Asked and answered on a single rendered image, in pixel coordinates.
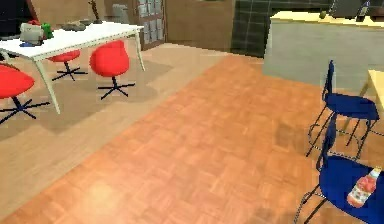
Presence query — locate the red swivel chair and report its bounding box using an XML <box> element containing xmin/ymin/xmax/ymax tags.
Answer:
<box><xmin>0</xmin><ymin>63</ymin><xmax>51</xmax><ymax>125</ymax></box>
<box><xmin>47</xmin><ymin>49</ymin><xmax>89</xmax><ymax>82</ymax></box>
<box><xmin>89</xmin><ymin>40</ymin><xmax>136</xmax><ymax>101</ymax></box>

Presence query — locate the brown panelled door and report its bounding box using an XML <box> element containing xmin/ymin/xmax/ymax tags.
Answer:
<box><xmin>133</xmin><ymin>0</ymin><xmax>167</xmax><ymax>52</ymax></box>

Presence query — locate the grey bin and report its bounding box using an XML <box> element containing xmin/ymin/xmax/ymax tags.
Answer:
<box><xmin>111</xmin><ymin>3</ymin><xmax>131</xmax><ymax>25</ymax></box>

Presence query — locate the white table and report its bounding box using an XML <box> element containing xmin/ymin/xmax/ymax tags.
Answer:
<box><xmin>0</xmin><ymin>21</ymin><xmax>146</xmax><ymax>115</ymax></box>

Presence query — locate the brown thin statue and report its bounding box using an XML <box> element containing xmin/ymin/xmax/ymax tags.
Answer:
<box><xmin>88</xmin><ymin>0</ymin><xmax>104</xmax><ymax>25</ymax></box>

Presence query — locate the grey flat dish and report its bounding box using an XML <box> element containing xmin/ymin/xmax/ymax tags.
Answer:
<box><xmin>60</xmin><ymin>20</ymin><xmax>88</xmax><ymax>32</ymax></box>

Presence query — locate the grey kitchen counter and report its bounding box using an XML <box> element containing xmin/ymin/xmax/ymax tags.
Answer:
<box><xmin>262</xmin><ymin>10</ymin><xmax>384</xmax><ymax>93</ymax></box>

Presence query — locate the blue folding chair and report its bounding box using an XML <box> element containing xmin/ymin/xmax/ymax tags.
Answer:
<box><xmin>293</xmin><ymin>113</ymin><xmax>384</xmax><ymax>224</ymax></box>
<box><xmin>305</xmin><ymin>59</ymin><xmax>381</xmax><ymax>160</ymax></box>

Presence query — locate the green round object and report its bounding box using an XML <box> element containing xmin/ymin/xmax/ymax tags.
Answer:
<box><xmin>41</xmin><ymin>22</ymin><xmax>54</xmax><ymax>40</ymax></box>

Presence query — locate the red bottle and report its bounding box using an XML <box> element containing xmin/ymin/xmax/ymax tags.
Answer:
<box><xmin>346</xmin><ymin>166</ymin><xmax>383</xmax><ymax>209</ymax></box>

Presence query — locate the dark bottle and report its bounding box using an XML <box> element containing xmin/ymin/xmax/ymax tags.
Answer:
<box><xmin>355</xmin><ymin>0</ymin><xmax>371</xmax><ymax>23</ymax></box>

